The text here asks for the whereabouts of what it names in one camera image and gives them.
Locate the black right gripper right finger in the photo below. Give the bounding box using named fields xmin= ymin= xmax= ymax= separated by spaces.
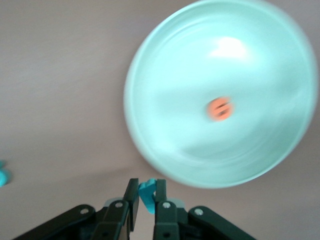
xmin=152 ymin=178 xmax=257 ymax=240

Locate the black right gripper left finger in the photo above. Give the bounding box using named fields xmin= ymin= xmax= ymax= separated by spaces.
xmin=13 ymin=177 xmax=141 ymax=240

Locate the teal foam letter J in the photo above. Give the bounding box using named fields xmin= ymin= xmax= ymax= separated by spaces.
xmin=138 ymin=178 xmax=159 ymax=216

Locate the orange foam number 0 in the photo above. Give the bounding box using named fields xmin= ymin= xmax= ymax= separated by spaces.
xmin=205 ymin=96 xmax=236 ymax=123

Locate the teal foam number 9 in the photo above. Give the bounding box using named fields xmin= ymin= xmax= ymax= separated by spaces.
xmin=0 ymin=159 xmax=13 ymax=189

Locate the light green plate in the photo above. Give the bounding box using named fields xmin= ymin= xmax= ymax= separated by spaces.
xmin=123 ymin=0 xmax=316 ymax=190

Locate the brown table cover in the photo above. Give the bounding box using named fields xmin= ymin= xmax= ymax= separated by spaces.
xmin=0 ymin=0 xmax=320 ymax=240

